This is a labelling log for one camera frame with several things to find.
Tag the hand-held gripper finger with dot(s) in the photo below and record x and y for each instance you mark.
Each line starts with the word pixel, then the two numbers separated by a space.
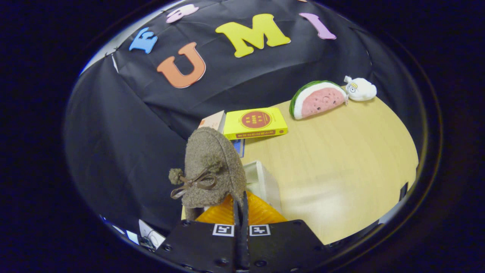
pixel 238 235
pixel 245 235

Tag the beige fabric storage box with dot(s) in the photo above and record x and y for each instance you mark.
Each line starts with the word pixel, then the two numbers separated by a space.
pixel 265 182

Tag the brown fuzzy shoe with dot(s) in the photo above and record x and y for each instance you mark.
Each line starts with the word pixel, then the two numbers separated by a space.
pixel 216 151

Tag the blue and white book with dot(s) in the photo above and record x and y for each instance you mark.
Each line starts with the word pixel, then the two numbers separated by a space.
pixel 238 146

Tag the white desk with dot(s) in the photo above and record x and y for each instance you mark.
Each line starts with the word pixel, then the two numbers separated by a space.
pixel 146 229

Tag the pale beige book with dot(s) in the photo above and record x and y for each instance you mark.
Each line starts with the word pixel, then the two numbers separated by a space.
pixel 214 121

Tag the yellow book with red label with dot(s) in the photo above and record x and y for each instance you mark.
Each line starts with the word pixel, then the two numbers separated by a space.
pixel 276 121

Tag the black backdrop cloth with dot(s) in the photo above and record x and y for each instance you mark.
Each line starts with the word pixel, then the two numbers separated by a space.
pixel 125 132

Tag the watermelon slice plush toy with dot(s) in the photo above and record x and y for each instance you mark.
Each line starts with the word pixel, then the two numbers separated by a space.
pixel 322 100

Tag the small black object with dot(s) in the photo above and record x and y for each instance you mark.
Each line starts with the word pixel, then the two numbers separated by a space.
pixel 404 191

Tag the white plush toy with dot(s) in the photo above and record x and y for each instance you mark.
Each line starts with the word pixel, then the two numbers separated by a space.
pixel 363 91

